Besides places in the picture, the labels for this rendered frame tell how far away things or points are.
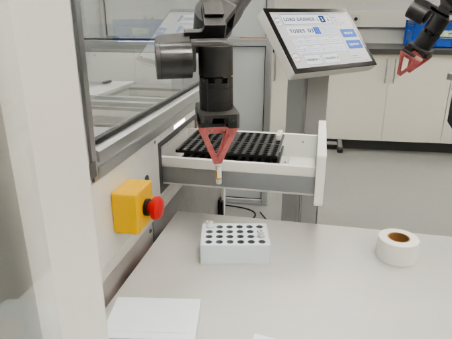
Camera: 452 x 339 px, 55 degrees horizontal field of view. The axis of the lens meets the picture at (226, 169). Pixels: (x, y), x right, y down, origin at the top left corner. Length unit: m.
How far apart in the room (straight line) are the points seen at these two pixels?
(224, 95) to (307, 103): 1.26
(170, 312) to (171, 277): 0.11
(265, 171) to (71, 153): 0.74
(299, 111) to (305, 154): 0.87
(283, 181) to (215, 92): 0.26
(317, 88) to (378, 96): 2.06
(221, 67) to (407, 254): 0.45
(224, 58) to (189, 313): 0.39
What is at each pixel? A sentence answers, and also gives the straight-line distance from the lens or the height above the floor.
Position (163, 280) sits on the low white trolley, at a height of 0.76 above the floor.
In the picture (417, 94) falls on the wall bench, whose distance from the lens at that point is 4.08.
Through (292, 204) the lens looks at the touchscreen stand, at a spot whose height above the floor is 0.31.
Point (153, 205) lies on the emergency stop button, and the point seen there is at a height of 0.89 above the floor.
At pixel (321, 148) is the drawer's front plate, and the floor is 0.93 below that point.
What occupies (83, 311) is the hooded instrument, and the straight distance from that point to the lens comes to 0.19.
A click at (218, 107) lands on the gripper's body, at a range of 0.72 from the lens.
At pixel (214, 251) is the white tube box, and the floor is 0.79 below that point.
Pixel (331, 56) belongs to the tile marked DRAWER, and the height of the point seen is 1.01.
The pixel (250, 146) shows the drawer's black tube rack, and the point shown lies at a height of 0.90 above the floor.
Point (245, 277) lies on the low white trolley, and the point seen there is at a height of 0.76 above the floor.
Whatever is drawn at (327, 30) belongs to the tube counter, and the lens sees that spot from 2.01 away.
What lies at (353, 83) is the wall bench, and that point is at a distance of 3.96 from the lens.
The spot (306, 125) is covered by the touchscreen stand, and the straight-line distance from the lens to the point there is 1.98.
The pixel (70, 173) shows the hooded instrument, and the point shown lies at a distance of 0.16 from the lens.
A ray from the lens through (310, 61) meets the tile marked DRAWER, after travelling 1.81.
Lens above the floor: 1.18
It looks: 20 degrees down
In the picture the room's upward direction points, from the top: straight up
